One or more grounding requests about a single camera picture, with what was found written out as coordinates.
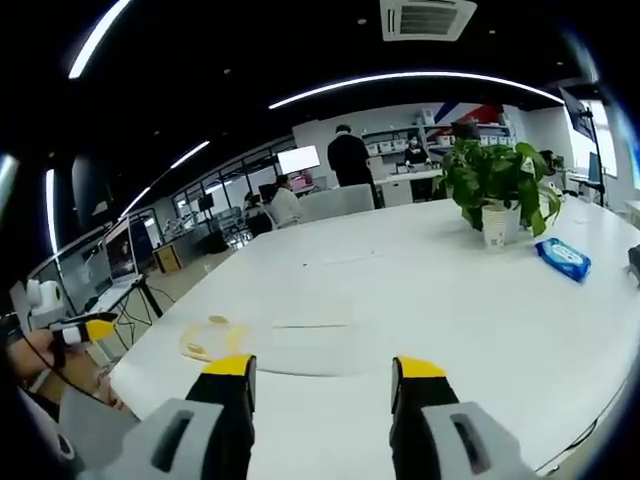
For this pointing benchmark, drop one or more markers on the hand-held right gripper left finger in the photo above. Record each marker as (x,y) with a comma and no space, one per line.
(220,415)

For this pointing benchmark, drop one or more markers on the ceiling air conditioner vent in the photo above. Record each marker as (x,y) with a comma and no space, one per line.
(425,17)

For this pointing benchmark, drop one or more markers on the white storage shelf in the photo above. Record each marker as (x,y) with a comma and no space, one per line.
(450,137)

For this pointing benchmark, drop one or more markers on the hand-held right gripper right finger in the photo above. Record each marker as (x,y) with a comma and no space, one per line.
(425,415)

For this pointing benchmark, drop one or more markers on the green potted plant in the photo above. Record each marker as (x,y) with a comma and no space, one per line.
(495,175)

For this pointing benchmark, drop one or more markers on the long ceiling light strip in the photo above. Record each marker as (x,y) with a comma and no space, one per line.
(165,172)
(97,37)
(415,85)

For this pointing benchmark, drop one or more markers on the bright white screen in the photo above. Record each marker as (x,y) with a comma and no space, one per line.
(298,159)

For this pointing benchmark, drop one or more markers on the open laptop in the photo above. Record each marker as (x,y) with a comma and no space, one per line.
(122,252)

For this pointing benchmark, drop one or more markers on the blue wet wipes pack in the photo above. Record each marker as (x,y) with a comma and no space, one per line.
(562,257)

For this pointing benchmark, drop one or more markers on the black stand with screen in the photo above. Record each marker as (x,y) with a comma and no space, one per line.
(587,130)

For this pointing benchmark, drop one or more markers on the person's left hand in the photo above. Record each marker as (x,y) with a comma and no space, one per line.
(35,355)

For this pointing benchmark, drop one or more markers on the person's light grey clothing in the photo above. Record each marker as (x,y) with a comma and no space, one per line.
(85,425)

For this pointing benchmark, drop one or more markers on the dark object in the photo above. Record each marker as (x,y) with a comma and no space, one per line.
(634,265)

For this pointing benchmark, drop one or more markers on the white round device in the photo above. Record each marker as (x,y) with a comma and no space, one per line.
(45,297)

